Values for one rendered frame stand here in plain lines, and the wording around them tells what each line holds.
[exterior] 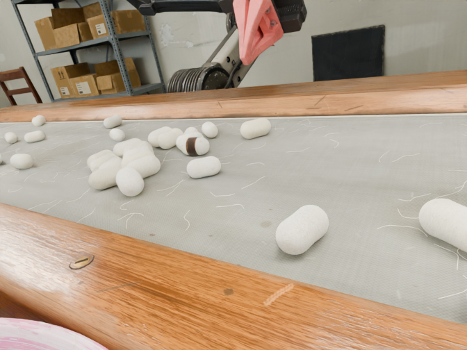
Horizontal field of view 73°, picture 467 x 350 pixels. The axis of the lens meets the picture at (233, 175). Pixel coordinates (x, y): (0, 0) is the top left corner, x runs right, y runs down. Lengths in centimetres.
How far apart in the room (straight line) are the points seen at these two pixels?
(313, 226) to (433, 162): 14
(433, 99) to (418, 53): 189
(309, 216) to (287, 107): 29
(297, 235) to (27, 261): 14
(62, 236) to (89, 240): 2
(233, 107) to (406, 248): 36
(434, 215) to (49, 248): 20
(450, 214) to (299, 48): 226
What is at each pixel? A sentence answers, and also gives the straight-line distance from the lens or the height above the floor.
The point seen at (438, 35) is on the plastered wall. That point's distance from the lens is 229.
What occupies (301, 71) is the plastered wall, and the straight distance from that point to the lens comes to 242.
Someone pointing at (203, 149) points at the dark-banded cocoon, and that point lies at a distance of 34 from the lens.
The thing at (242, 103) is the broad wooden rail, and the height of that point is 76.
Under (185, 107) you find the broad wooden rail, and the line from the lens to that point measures 55.
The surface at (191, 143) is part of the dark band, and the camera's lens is 34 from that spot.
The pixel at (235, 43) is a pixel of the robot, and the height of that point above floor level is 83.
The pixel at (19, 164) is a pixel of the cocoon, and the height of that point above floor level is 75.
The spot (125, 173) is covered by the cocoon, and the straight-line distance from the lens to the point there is 29.
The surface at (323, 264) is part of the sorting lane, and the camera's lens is 18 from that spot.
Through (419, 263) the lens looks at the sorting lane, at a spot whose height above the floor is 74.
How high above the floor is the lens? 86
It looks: 24 degrees down
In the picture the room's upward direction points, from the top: 11 degrees counter-clockwise
